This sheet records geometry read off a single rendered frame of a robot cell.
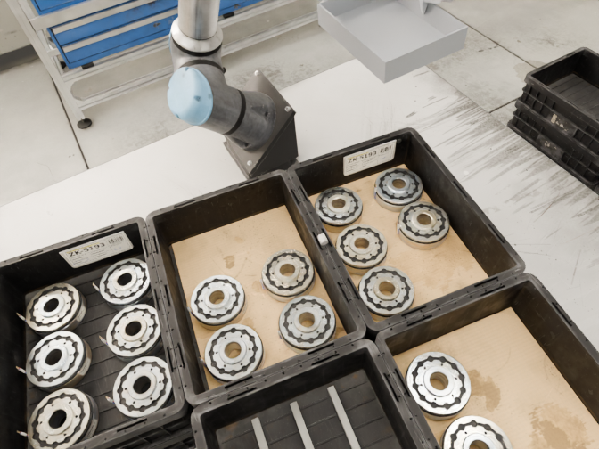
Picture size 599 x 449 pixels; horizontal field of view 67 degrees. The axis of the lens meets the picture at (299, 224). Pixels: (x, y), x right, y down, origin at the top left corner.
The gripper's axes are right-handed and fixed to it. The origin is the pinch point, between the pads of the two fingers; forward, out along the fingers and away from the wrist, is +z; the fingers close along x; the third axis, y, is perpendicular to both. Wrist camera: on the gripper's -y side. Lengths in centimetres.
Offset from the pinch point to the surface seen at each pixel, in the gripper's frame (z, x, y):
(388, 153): 24.0, -16.7, 16.4
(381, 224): 31.9, -25.9, 27.8
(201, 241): 40, -59, 9
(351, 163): 25.3, -25.4, 14.5
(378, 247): 30, -32, 34
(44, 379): 46, -94, 21
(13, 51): 118, -67, -251
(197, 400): 34, -75, 42
